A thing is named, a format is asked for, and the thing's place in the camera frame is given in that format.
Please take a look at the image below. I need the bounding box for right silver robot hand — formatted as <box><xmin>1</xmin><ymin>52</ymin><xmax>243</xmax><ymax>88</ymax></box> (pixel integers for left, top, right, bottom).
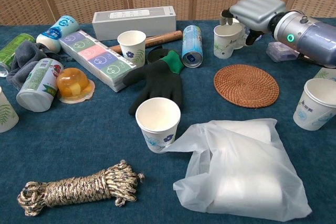
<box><xmin>219</xmin><ymin>0</ymin><xmax>287</xmax><ymax>47</ymax></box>

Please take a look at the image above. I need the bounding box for white paper cup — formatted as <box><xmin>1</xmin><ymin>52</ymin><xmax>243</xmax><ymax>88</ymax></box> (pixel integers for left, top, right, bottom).
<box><xmin>135</xmin><ymin>97</ymin><xmax>182</xmax><ymax>154</ymax></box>
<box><xmin>232</xmin><ymin>18</ymin><xmax>247</xmax><ymax>50</ymax></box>
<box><xmin>313</xmin><ymin>66</ymin><xmax>336</xmax><ymax>82</ymax></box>
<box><xmin>293</xmin><ymin>78</ymin><xmax>336</xmax><ymax>132</ymax></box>
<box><xmin>0</xmin><ymin>86</ymin><xmax>19</xmax><ymax>133</ymax></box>
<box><xmin>213</xmin><ymin>23</ymin><xmax>244</xmax><ymax>60</ymax></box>

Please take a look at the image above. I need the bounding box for round woven coaster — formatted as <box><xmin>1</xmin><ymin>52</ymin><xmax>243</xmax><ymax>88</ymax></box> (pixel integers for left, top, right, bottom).
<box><xmin>213</xmin><ymin>63</ymin><xmax>280</xmax><ymax>109</ymax></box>

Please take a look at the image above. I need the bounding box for paper cup with fern print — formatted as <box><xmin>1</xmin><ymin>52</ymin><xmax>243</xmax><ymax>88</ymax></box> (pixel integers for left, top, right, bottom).
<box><xmin>117</xmin><ymin>30</ymin><xmax>146</xmax><ymax>68</ymax></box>

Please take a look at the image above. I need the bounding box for orange fruit jelly cup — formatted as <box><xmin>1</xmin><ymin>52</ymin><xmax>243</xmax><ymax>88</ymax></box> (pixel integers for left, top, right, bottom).
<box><xmin>56</xmin><ymin>67</ymin><xmax>95</xmax><ymax>103</ymax></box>

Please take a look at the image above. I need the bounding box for purple plastic blister pack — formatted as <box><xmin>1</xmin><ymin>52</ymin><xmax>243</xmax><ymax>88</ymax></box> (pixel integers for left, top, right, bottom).
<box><xmin>266</xmin><ymin>41</ymin><xmax>300</xmax><ymax>63</ymax></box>

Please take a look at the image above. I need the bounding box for light blue drink can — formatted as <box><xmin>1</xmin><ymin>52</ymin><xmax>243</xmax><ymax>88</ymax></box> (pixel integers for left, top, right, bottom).
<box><xmin>182</xmin><ymin>24</ymin><xmax>205</xmax><ymax>69</ymax></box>

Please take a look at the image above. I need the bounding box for brown wooden stick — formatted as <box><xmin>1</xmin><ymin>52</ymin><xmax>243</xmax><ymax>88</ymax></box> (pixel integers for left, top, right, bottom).
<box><xmin>109</xmin><ymin>30</ymin><xmax>183</xmax><ymax>54</ymax></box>

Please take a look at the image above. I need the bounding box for black tape roll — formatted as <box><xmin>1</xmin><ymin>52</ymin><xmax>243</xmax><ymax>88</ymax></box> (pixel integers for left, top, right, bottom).
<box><xmin>146</xmin><ymin>46</ymin><xmax>171</xmax><ymax>64</ymax></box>

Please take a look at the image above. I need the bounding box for black glove green cuff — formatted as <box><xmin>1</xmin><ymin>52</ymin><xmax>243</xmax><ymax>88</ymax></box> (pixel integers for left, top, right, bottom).
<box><xmin>122</xmin><ymin>50</ymin><xmax>185</xmax><ymax>116</ymax></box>

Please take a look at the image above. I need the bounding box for white plastic bag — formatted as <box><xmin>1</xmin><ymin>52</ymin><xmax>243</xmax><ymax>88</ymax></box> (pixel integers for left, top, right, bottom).
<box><xmin>162</xmin><ymin>118</ymin><xmax>313</xmax><ymax>222</ymax></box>

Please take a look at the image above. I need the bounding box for multicolour tissue pack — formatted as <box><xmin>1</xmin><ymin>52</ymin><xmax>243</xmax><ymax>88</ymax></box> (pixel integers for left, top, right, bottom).
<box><xmin>59</xmin><ymin>30</ymin><xmax>137</xmax><ymax>93</ymax></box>

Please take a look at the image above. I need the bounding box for white squeeze bottle blue label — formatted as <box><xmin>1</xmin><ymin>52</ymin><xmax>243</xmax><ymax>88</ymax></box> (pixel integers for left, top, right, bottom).
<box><xmin>36</xmin><ymin>15</ymin><xmax>80</xmax><ymax>53</ymax></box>

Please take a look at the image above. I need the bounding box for white green drink can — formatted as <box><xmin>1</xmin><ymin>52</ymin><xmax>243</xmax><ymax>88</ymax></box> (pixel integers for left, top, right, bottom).
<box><xmin>16</xmin><ymin>58</ymin><xmax>65</xmax><ymax>113</ymax></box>

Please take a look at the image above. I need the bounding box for blue table cloth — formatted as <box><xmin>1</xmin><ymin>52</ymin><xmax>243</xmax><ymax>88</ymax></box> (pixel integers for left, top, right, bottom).
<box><xmin>0</xmin><ymin>16</ymin><xmax>336</xmax><ymax>224</ymax></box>

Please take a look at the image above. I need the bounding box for grey cloth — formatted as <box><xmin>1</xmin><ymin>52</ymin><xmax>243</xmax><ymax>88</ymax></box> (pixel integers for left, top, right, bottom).
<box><xmin>6</xmin><ymin>40</ymin><xmax>62</xmax><ymax>91</ymax></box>

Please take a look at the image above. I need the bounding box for beige rope bundle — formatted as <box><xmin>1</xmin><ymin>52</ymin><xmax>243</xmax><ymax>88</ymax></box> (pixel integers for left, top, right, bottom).
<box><xmin>17</xmin><ymin>159</ymin><xmax>145</xmax><ymax>216</ymax></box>

